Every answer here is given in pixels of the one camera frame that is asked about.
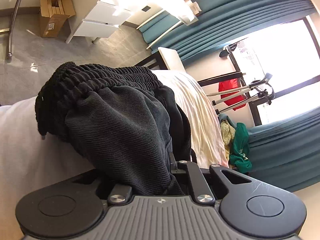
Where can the chrome chair leg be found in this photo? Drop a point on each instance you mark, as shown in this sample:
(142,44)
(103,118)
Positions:
(10,30)

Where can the cardboard box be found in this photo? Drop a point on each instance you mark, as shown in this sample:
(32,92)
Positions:
(53,14)

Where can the cream knitted garment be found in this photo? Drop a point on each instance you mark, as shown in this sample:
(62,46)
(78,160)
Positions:
(227,133)

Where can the window with dark frame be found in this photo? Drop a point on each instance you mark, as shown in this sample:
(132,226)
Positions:
(290,53)

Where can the green sweatshirt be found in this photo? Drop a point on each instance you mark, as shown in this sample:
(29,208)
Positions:
(240,149)

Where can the silver garment steamer stand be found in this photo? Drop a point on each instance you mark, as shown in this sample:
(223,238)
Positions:
(236,97)

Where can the teal curtain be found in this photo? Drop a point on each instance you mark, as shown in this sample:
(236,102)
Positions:
(220,22)
(286,153)

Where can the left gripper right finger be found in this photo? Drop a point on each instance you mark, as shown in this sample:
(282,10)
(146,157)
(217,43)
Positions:
(192,180)

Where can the white dresser with drawers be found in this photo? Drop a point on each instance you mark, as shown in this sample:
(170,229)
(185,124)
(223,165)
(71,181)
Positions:
(99,18)

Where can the white bench stool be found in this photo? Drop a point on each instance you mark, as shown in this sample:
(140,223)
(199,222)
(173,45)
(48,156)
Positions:
(163,59)

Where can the teal left curtain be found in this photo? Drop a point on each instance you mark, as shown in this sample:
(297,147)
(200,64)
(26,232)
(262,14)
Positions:
(220,22)

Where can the black corduroy pants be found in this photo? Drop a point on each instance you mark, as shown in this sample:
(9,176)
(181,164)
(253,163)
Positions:
(124,121)

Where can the teal right curtain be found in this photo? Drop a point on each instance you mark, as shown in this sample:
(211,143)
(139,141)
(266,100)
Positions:
(286,153)

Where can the black wooden rack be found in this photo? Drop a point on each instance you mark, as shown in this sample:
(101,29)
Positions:
(220,78)

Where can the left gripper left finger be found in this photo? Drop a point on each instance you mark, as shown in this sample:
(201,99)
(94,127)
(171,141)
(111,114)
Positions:
(120,194)

